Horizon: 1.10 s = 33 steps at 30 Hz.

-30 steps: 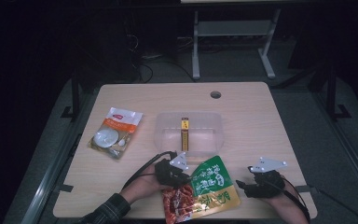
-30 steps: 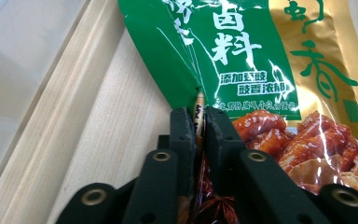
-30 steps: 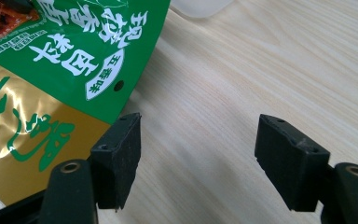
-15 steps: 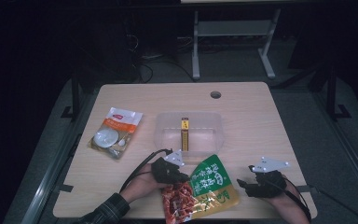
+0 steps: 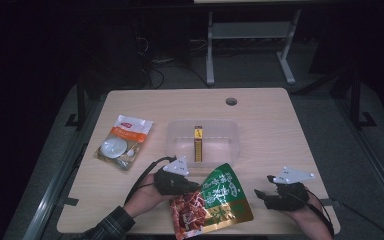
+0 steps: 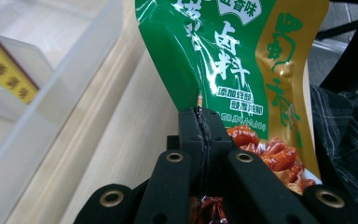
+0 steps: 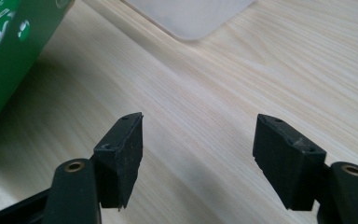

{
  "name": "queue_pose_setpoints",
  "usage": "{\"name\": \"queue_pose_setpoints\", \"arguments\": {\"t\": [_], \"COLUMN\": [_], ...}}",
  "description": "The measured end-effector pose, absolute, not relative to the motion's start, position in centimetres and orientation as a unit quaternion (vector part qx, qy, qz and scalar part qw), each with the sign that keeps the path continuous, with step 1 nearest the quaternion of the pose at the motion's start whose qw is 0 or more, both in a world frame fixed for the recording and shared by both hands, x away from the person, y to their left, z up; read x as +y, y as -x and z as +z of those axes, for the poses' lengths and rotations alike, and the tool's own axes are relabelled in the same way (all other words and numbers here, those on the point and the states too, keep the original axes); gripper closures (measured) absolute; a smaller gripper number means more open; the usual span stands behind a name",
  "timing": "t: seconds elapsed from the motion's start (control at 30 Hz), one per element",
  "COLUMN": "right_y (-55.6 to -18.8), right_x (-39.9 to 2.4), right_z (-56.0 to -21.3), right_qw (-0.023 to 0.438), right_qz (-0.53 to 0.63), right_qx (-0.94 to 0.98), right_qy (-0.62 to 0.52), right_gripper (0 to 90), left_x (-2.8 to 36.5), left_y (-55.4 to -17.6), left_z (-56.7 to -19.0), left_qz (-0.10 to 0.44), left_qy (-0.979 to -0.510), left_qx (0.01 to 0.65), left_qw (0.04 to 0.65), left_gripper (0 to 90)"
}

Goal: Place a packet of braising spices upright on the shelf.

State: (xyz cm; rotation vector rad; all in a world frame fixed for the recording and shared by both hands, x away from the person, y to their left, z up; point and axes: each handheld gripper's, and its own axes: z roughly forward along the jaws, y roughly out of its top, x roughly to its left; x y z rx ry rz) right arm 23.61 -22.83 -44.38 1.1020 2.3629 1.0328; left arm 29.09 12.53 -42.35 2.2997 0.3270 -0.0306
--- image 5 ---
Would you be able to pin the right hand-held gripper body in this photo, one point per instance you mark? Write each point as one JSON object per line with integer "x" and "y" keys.
{"x": 290, "y": 196}

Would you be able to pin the clear plastic container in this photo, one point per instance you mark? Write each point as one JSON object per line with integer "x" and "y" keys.
{"x": 220, "y": 140}

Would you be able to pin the black metal stand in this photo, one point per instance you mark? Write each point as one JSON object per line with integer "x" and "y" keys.
{"x": 356, "y": 96}
{"x": 81, "y": 103}

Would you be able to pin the person's right hand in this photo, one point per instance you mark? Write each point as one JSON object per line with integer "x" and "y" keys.
{"x": 310, "y": 213}

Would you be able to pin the green and red snack packet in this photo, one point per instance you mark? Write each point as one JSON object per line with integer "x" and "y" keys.
{"x": 220, "y": 200}

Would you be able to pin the grey table edge bracket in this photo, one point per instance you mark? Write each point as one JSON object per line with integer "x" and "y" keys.
{"x": 68, "y": 201}
{"x": 331, "y": 202}

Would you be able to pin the white metal stand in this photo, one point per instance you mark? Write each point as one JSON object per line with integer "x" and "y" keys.
{"x": 210, "y": 60}

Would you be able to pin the aluminium frame rail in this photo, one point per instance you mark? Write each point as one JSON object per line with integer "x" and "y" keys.
{"x": 51, "y": 186}
{"x": 376, "y": 160}

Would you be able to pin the white and orange food packet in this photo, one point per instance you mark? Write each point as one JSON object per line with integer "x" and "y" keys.
{"x": 123, "y": 140}

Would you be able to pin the person's left hand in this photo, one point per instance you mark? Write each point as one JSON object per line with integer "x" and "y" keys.
{"x": 145, "y": 198}

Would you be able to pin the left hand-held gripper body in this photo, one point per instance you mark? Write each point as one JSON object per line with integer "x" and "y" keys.
{"x": 171, "y": 181}

